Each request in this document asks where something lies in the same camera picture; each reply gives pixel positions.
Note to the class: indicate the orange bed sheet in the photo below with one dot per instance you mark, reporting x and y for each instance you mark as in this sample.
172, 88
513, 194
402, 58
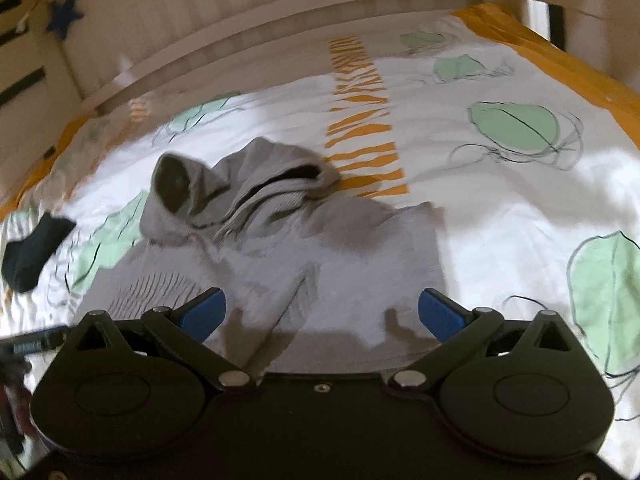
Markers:
575, 65

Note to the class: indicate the dark sock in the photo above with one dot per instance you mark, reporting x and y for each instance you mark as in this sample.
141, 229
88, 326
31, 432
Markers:
30, 260

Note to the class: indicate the grey knit sweater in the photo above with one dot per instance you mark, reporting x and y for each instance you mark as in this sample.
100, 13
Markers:
350, 270

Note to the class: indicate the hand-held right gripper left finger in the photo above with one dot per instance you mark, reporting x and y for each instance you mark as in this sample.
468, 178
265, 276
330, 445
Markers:
202, 311

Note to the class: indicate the white slatted bed end panel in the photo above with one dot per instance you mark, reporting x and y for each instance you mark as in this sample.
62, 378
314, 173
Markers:
50, 85

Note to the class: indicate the white wooden bed frame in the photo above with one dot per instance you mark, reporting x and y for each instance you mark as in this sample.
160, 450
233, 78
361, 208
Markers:
300, 21

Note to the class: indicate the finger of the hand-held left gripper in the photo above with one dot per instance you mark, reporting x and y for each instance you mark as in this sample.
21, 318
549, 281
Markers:
35, 342

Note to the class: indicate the blue star decoration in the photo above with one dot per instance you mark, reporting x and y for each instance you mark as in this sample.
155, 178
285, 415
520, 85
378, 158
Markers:
65, 16

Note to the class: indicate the white leaf-print duvet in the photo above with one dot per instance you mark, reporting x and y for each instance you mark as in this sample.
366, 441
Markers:
500, 185

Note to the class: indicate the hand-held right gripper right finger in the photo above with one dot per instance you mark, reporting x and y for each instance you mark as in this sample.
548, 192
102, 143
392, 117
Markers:
440, 312

